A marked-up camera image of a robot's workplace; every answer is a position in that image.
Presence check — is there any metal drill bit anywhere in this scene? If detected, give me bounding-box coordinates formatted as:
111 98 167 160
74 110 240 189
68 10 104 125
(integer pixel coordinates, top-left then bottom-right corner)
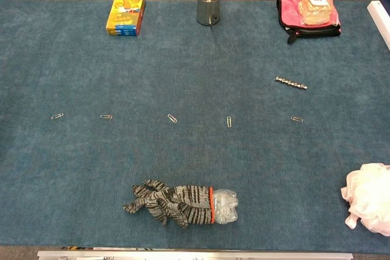
275 76 308 90

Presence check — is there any blue carpet table cover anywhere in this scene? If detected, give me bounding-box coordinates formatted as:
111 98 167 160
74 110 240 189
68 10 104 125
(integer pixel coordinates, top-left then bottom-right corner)
0 0 390 248

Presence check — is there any grey black striped glove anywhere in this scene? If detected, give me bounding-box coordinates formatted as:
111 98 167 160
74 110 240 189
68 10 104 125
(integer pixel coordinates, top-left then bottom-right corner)
122 179 216 229

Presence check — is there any clear plastic bottle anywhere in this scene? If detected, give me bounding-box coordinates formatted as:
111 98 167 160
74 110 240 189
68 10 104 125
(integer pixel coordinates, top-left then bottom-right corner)
212 188 239 226

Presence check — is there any stainless steel cup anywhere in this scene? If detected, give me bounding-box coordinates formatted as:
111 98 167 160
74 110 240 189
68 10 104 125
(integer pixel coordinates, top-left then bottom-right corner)
196 0 221 26

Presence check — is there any yellow cardboard box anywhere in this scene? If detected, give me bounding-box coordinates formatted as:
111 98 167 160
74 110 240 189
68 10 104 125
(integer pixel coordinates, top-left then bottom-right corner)
105 0 146 37

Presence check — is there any pink cloth with black trim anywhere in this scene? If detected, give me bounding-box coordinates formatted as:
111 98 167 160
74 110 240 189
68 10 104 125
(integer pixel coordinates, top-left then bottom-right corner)
276 0 342 44

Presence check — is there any clear bag of snacks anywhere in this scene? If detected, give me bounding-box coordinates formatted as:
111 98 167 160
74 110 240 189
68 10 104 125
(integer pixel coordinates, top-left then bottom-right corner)
289 0 340 27

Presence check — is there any pink mesh bath pouf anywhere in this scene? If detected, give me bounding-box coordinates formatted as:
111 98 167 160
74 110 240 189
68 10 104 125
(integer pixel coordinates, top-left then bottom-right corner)
340 163 390 237

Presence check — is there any white flat box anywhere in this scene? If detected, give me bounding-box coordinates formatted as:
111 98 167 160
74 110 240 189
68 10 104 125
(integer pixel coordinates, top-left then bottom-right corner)
366 0 390 51

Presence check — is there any aluminium rail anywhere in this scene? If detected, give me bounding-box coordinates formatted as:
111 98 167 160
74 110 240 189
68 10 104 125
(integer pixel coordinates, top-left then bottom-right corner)
37 250 354 260

